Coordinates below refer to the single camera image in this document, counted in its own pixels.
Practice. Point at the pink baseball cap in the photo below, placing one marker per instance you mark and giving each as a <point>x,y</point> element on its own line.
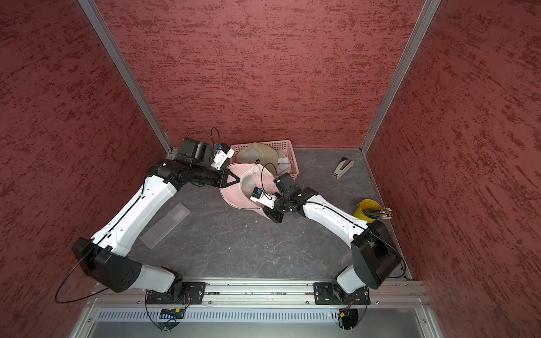
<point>251,175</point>

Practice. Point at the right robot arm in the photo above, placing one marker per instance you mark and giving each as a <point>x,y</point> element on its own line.
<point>374,252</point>

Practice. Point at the pens in cup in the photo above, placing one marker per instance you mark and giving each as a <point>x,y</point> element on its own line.
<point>379,214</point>

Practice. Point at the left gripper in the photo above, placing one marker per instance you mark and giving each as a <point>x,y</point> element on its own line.
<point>222,181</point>

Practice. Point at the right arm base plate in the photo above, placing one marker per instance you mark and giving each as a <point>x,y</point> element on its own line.
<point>332,294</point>

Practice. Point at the yellow pen cup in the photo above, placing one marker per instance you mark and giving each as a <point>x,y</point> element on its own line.
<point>365,206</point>

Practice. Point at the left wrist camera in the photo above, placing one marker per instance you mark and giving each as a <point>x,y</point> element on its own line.
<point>222,154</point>

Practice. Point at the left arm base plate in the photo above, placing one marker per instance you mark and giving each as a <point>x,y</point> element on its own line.
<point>184,293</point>

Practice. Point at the pink plastic basket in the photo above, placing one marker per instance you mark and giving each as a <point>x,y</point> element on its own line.
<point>287,162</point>

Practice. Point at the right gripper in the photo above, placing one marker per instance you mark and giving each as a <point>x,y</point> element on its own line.
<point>271,213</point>

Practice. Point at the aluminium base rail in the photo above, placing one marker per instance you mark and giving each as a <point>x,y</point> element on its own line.
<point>261,293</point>

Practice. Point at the stapler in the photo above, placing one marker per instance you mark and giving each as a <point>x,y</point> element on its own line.
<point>343,166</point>

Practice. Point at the beige baseball cap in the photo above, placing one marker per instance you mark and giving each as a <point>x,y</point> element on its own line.
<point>260,154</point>

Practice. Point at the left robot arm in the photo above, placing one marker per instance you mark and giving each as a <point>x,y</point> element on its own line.
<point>105,258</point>

